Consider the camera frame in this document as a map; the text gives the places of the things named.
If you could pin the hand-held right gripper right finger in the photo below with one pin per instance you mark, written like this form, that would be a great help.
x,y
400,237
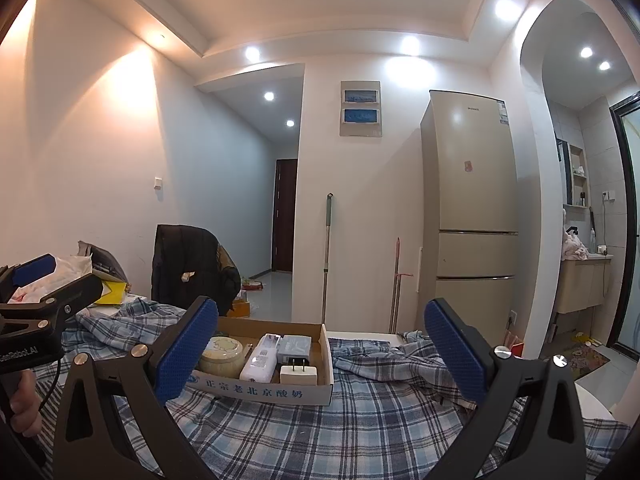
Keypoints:
x,y
455,350

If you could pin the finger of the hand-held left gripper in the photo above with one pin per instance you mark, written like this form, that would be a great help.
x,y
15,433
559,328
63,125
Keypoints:
x,y
75,292
35,267

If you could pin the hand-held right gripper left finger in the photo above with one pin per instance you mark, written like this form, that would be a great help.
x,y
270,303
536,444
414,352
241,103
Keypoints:
x,y
187,345

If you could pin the round cream tin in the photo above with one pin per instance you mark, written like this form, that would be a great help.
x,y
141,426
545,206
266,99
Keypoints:
x,y
222,360

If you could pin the white remote control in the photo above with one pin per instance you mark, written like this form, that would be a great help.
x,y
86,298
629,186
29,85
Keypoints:
x,y
257,362

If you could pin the cardboard box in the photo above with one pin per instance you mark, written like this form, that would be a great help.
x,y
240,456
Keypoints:
x,y
260,394

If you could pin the grey translucent plastic packet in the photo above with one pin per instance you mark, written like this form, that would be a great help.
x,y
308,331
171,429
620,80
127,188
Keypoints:
x,y
295,346

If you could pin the white power adapter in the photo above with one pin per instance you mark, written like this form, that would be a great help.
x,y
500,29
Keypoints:
x,y
299,375

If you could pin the person's left hand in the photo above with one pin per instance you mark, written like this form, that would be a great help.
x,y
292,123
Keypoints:
x,y
25,405

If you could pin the white plastic bag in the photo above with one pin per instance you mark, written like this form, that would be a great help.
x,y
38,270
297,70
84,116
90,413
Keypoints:
x,y
72,265

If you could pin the grey bag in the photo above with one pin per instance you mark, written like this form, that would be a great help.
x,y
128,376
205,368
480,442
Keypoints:
x,y
105,262

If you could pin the red box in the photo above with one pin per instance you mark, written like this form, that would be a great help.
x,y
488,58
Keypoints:
x,y
515,350

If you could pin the orange cardboard carton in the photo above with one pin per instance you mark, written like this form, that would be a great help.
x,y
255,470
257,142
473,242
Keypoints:
x,y
242,308

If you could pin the black jacket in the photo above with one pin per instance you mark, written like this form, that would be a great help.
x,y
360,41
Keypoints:
x,y
185,260

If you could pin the red flat package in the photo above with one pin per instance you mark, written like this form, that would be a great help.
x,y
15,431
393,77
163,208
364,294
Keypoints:
x,y
251,286

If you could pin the pink broom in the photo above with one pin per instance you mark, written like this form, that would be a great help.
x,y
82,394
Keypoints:
x,y
396,280

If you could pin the brown chair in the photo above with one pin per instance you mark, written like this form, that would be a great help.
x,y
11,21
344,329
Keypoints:
x,y
225,257

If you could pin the patterned floor mat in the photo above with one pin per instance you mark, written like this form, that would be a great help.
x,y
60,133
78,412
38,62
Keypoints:
x,y
585,360

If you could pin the beige vanity cabinet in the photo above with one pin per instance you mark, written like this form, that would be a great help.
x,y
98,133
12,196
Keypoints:
x,y
582,285

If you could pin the blue plaid shirt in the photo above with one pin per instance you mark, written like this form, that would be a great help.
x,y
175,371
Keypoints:
x,y
325,435

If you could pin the pink white cloth pile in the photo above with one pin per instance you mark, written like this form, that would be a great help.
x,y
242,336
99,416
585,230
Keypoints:
x,y
575,249

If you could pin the dark wooden door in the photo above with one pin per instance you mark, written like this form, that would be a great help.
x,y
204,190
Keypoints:
x,y
285,215

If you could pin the beige refrigerator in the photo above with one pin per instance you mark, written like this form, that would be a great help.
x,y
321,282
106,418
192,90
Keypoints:
x,y
470,185

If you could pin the black framed glass door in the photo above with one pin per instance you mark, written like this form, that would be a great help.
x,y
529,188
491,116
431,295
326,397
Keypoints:
x,y
627,210

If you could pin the wall mirror cabinet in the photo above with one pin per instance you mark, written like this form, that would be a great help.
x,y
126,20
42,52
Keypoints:
x,y
577,170

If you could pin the white wall outlet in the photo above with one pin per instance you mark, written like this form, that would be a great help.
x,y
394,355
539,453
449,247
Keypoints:
x,y
607,194

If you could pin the wall electrical panel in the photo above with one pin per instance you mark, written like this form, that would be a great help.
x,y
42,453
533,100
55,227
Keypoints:
x,y
360,110

